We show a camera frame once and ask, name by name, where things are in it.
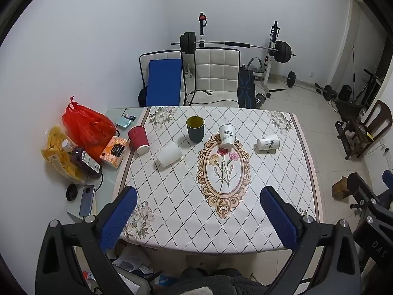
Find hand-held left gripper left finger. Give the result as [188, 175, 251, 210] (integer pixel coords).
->
[35, 186, 152, 295]

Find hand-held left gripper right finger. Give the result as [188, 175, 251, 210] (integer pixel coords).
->
[260, 186, 362, 295]

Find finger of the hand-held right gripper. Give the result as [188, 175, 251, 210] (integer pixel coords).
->
[346, 172, 383, 222]
[381, 170, 393, 211]

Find white printed paper cup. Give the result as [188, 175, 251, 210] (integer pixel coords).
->
[218, 124, 236, 150]
[257, 133, 280, 152]

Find white plastic cup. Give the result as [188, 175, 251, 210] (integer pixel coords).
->
[155, 143, 183, 168]

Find red ribbed paper cup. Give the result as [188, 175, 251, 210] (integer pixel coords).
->
[127, 125, 150, 155]

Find small wooden box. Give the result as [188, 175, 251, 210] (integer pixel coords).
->
[331, 176, 350, 200]

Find dark smartphone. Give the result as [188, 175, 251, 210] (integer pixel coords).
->
[79, 184, 96, 217]

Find pile of papers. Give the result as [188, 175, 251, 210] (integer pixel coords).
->
[111, 246, 155, 275]

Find black round lid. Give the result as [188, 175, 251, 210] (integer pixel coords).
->
[66, 183, 81, 202]

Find dark wooden chair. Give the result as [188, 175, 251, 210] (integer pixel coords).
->
[335, 99, 393, 161]

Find orange tissue box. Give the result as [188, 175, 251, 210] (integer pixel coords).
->
[99, 135, 131, 169]

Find floral diamond-pattern tablecloth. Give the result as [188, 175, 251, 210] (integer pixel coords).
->
[118, 106, 323, 255]

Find dark juice bottle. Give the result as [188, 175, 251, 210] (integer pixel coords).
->
[61, 139, 103, 179]

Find blue packet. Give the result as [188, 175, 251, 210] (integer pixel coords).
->
[155, 274, 177, 287]

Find yellow bag of chips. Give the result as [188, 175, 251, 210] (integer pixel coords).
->
[41, 125, 87, 185]

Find person's dark fleece clothing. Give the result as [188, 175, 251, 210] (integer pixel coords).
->
[177, 267, 266, 295]

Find red plastic bag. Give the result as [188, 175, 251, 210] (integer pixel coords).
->
[62, 96, 117, 164]

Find black speaker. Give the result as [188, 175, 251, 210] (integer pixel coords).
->
[339, 85, 354, 101]

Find small black dumbbells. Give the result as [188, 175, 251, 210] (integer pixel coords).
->
[314, 82, 338, 101]

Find dark green mug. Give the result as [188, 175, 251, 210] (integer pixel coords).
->
[186, 116, 206, 143]

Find black and blue weight bench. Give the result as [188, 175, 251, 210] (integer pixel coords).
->
[237, 65, 267, 110]

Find white door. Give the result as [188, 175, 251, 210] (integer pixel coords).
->
[337, 0, 386, 90]

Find blue folded mat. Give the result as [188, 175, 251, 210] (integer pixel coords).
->
[145, 58, 183, 107]

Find white padded chair black trim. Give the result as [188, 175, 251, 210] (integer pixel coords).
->
[139, 50, 185, 106]

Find barbell with black plates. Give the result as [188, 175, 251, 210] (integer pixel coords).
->
[171, 31, 297, 64]

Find black metal frame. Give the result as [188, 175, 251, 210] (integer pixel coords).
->
[352, 68, 383, 106]

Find black cable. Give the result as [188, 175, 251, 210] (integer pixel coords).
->
[187, 88, 238, 106]

